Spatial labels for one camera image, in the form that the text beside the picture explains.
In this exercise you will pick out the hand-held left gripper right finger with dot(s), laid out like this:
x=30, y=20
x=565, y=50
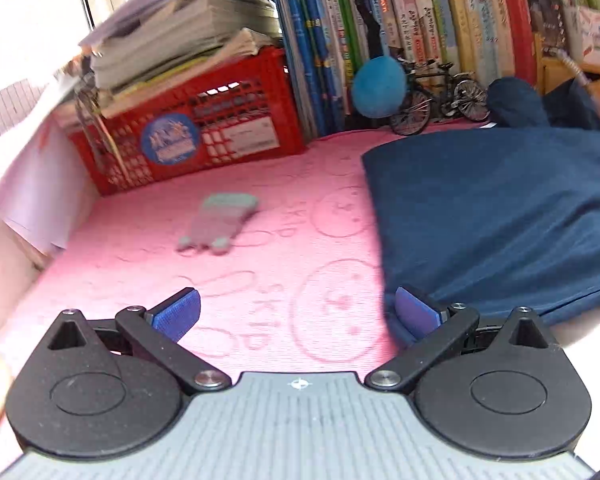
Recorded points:
x=415, y=312

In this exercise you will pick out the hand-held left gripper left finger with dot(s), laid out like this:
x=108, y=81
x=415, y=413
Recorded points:
x=177, y=312

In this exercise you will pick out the navy and white jacket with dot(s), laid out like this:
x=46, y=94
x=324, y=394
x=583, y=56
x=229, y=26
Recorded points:
x=490, y=210

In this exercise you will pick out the small grey pink sock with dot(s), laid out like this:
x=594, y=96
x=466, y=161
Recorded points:
x=220, y=220

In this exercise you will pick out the pink printed blanket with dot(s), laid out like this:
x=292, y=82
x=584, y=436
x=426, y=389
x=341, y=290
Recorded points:
x=280, y=200

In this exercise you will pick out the red plastic crate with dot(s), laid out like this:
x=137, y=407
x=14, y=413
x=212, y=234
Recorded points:
x=190, y=130

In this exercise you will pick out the white paper sheet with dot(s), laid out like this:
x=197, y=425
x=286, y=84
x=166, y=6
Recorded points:
x=45, y=185

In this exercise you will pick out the black model bicycle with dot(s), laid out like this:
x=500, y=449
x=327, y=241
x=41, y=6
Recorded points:
x=452, y=97

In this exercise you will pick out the blue plush ball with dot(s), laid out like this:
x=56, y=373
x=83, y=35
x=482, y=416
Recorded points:
x=379, y=87

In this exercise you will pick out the wooden desk organizer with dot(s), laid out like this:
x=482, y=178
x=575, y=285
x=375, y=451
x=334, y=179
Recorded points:
x=555, y=75

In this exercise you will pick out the stack of paper booklets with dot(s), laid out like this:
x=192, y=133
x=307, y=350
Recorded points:
x=180, y=25

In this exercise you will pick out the row of large colourful books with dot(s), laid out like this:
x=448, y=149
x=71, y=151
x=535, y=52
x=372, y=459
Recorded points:
x=455, y=15

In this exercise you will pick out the white patterned pencil box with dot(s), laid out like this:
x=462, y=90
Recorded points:
x=592, y=35

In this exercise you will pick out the black smartphone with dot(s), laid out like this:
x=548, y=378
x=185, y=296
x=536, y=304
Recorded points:
x=542, y=5

